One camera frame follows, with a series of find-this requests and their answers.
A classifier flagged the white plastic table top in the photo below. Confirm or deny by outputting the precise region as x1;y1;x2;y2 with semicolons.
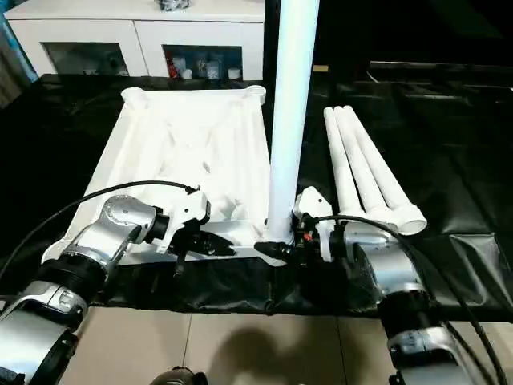
42;84;296;268

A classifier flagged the white plastic table leg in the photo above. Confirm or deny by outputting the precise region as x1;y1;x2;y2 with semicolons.
333;105;396;221
322;107;364;216
342;104;428;237
266;0;320;245

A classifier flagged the dark rounded robot part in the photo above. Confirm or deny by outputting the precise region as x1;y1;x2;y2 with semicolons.
154;365;209;385

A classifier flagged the black mat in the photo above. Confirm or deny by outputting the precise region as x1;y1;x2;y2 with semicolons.
0;59;513;324

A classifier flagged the white cabinet with glass doors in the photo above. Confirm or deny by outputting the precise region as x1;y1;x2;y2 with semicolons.
2;0;265;79

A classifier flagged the grey curtain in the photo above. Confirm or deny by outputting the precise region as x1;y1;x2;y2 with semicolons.
0;19;37;109

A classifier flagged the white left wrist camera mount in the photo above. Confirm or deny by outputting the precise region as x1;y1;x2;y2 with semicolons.
158;186;212;253

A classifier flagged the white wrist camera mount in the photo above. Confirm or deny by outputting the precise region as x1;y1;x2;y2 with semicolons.
292;186;333;264
158;186;212;253

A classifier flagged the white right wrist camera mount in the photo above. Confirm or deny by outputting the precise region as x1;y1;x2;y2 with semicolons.
292;186;333;264

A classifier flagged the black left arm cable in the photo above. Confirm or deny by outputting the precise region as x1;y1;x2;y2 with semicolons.
0;180;201;278

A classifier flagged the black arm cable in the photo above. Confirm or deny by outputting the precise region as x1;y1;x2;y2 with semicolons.
0;180;201;278
304;214;510;385

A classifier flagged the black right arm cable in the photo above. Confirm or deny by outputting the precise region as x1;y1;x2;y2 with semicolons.
304;214;510;385

